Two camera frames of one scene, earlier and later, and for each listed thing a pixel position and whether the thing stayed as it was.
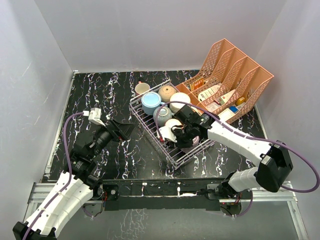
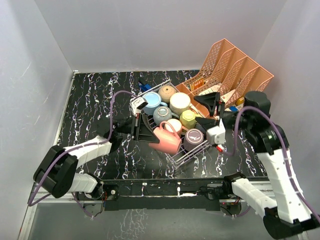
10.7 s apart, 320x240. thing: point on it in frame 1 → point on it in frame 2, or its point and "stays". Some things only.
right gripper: x=180 y=144 → x=209 y=100
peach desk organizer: x=226 y=84 stays
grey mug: x=164 y=113 stays
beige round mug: x=165 y=92 stays
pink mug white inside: x=141 y=88 → x=168 y=133
